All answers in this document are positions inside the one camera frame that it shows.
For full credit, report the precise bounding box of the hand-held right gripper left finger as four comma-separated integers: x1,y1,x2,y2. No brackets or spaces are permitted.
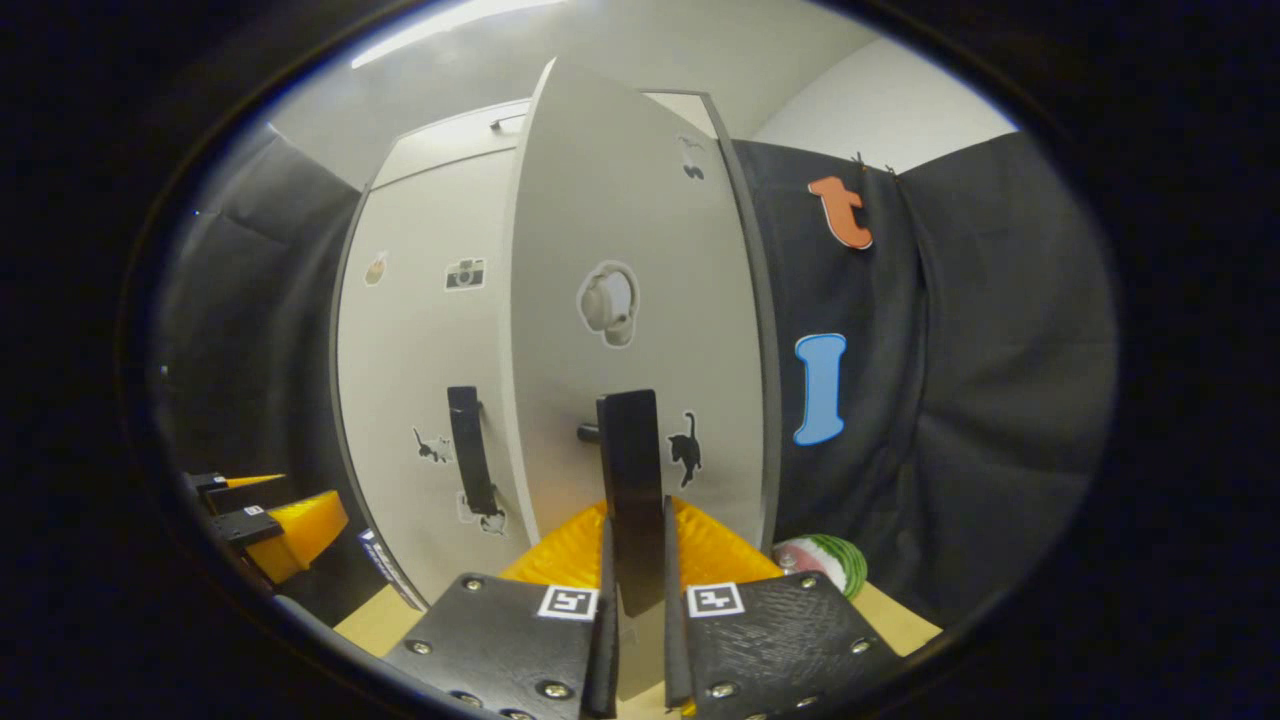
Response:
385,503,619,720

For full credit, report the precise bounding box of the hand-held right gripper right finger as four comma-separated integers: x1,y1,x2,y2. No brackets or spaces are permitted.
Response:
662,497,906,720

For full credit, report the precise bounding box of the black door handle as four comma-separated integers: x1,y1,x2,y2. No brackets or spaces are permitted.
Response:
447,385,501,519
577,390,669,619

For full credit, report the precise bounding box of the white cabinet door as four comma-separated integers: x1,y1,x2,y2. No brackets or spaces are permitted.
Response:
335,150,531,606
500,58,771,701

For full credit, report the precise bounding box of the white double-door shoe cabinet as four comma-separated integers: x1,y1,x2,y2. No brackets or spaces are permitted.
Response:
328,88,786,701

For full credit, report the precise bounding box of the black backdrop cloth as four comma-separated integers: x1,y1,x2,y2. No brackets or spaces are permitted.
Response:
150,125,366,601
735,130,1119,626

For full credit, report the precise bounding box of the watermelon slice toy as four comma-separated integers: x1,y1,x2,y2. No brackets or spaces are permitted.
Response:
772,533,869,601

